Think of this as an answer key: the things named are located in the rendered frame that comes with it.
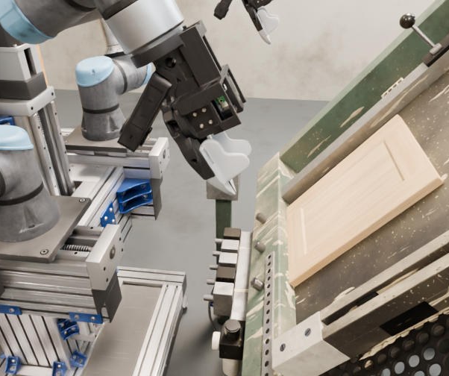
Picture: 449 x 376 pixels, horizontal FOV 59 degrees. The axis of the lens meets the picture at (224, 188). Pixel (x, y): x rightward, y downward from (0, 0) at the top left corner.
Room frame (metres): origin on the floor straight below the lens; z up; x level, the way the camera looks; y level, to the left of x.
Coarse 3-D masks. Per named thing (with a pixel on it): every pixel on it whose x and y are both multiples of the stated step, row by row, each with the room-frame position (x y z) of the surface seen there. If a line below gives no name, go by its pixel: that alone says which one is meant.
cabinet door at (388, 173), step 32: (384, 128) 0.94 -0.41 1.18; (352, 160) 0.93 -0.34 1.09; (384, 160) 0.82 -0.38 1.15; (416, 160) 0.73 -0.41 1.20; (320, 192) 0.91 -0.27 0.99; (352, 192) 0.81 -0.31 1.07; (384, 192) 0.72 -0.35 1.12; (416, 192) 0.65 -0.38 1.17; (288, 224) 0.90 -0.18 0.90; (320, 224) 0.79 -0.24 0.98; (352, 224) 0.70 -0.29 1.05; (384, 224) 0.65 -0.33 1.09; (288, 256) 0.77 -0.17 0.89; (320, 256) 0.68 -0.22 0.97
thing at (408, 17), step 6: (402, 18) 1.06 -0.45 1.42; (408, 18) 1.05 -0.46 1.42; (414, 18) 1.05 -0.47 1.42; (402, 24) 1.06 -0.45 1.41; (408, 24) 1.05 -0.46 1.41; (414, 24) 1.06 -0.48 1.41; (414, 30) 1.05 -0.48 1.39; (420, 36) 1.04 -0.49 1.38; (426, 42) 1.03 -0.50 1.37; (432, 42) 1.02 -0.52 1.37; (432, 48) 1.01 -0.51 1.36; (438, 48) 1.00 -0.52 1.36
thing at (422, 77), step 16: (432, 64) 0.99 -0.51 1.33; (448, 64) 0.98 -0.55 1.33; (416, 80) 0.99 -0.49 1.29; (432, 80) 0.98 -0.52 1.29; (384, 96) 1.04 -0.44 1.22; (400, 96) 0.99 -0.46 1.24; (416, 96) 0.99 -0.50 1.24; (368, 112) 1.04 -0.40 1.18; (384, 112) 1.00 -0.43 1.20; (352, 128) 1.03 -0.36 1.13; (368, 128) 1.00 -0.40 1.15; (336, 144) 1.03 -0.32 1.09; (352, 144) 1.00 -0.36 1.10; (320, 160) 1.02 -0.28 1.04; (336, 160) 1.01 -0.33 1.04; (304, 176) 1.02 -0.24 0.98; (320, 176) 1.01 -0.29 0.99; (288, 192) 1.02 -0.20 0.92
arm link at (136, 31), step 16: (144, 0) 0.42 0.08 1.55; (160, 0) 0.43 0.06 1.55; (112, 16) 0.42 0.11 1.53; (128, 16) 0.42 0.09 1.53; (144, 16) 0.42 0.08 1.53; (160, 16) 0.43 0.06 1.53; (176, 16) 0.44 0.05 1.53; (112, 32) 0.44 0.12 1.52; (128, 32) 0.42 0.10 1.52; (144, 32) 0.42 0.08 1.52; (160, 32) 0.42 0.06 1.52; (128, 48) 0.43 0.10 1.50; (144, 48) 0.42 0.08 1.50
